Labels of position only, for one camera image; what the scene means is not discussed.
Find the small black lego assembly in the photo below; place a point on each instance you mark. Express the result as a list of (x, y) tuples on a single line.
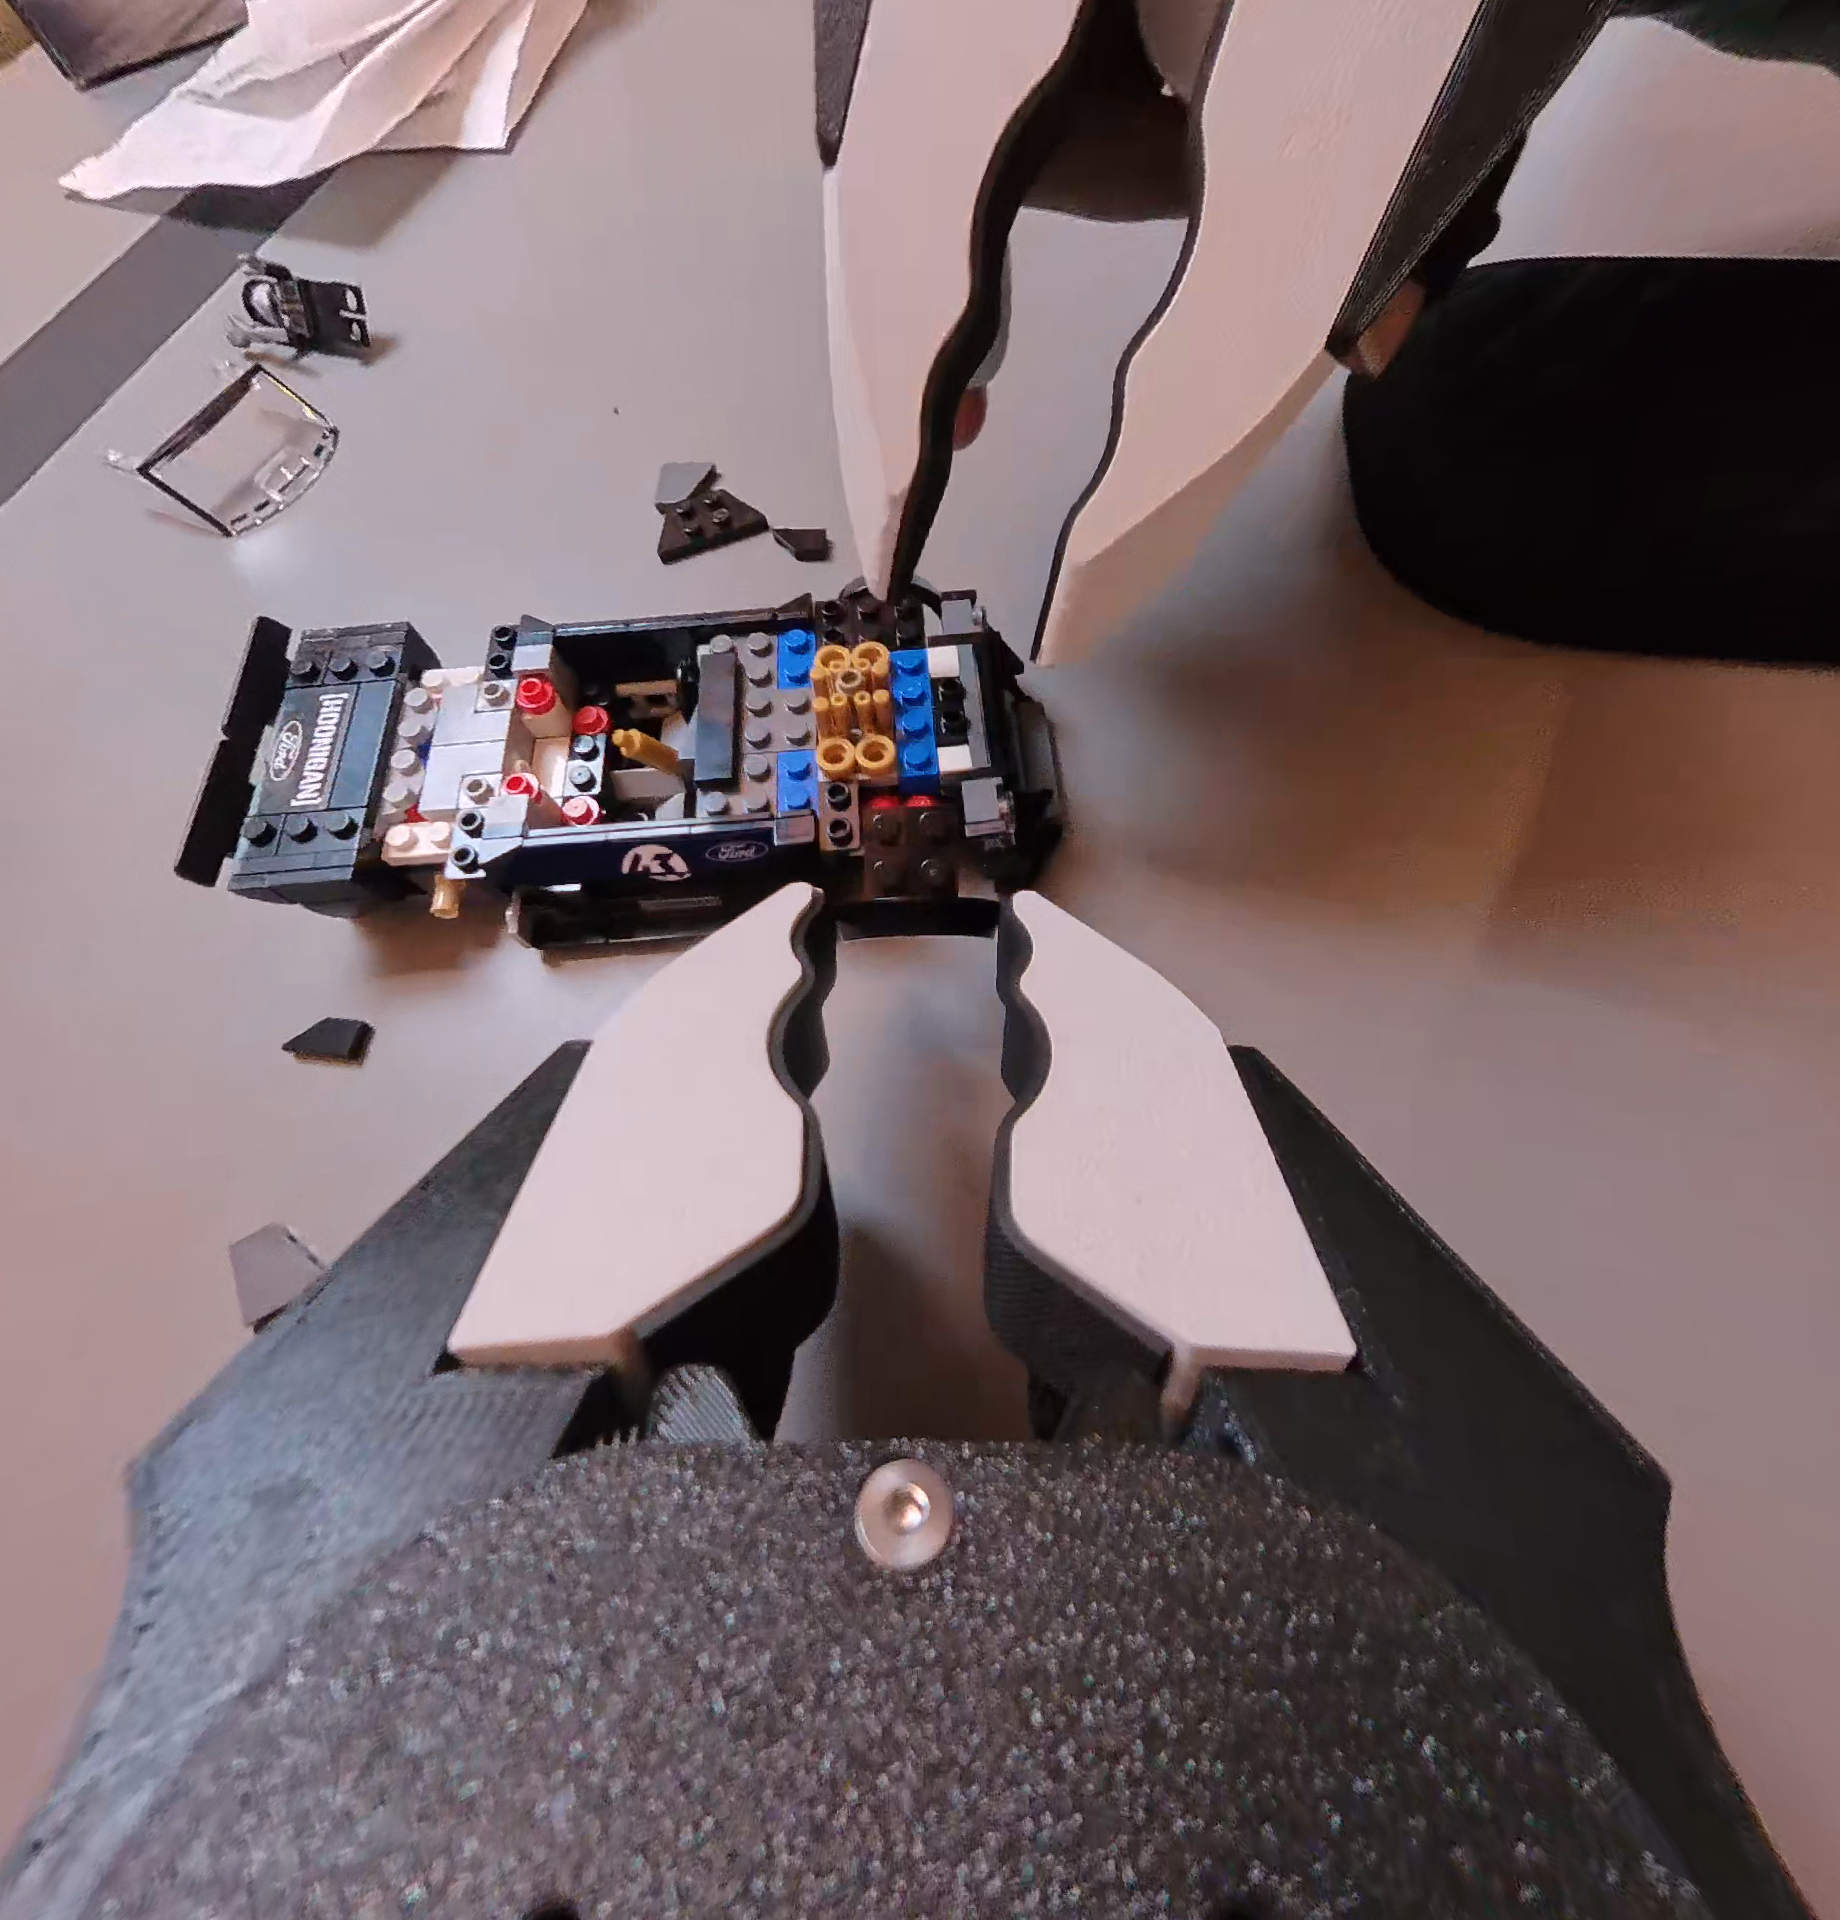
[(305, 307)]

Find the crumpled white paper bag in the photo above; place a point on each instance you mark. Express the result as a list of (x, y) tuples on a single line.
[(321, 92)]

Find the tiny black lego piece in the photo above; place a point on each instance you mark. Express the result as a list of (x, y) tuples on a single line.
[(802, 544)]

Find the clear lego windshield piece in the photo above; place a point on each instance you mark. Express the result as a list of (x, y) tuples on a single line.
[(232, 497)]

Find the black wedge lego plate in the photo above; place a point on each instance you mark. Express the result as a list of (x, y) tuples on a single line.
[(711, 533)]

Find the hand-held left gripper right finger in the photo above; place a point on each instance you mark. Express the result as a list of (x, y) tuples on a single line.
[(1175, 1171)]

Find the dark lego slope piece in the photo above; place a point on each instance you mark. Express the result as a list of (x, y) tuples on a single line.
[(327, 1039)]

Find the lego car model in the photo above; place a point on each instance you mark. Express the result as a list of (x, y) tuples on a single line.
[(621, 766)]

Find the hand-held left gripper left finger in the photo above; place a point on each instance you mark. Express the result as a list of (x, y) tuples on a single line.
[(650, 1171)]

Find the grey lego slope piece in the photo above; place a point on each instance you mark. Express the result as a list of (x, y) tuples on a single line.
[(277, 1276)]

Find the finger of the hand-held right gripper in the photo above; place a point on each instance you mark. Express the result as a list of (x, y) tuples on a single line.
[(907, 212), (1281, 271)]

